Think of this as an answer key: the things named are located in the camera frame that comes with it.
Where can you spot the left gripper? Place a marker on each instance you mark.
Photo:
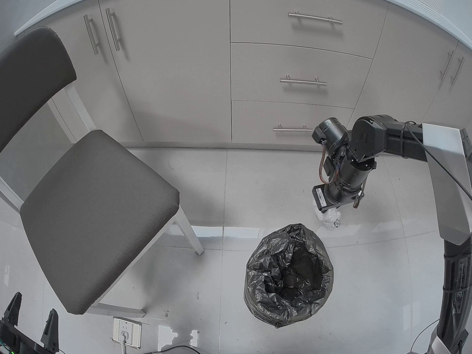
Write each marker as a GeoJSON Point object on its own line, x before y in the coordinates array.
{"type": "Point", "coordinates": [14, 339]}

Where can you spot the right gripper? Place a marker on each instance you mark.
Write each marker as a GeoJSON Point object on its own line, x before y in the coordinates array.
{"type": "Point", "coordinates": [350, 179]}

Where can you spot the white plastic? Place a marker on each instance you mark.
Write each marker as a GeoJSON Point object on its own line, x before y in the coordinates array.
{"type": "Point", "coordinates": [330, 219]}

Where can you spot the black plastic bag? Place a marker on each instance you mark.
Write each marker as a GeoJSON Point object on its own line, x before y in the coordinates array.
{"type": "Point", "coordinates": [265, 308]}

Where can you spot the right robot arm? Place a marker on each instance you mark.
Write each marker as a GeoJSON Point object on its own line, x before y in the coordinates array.
{"type": "Point", "coordinates": [372, 135]}

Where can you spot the grey padded chair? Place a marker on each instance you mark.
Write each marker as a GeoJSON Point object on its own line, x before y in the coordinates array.
{"type": "Point", "coordinates": [96, 212]}

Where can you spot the beige cabinet with drawers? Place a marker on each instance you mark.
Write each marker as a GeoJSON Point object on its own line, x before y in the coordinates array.
{"type": "Point", "coordinates": [177, 68]}

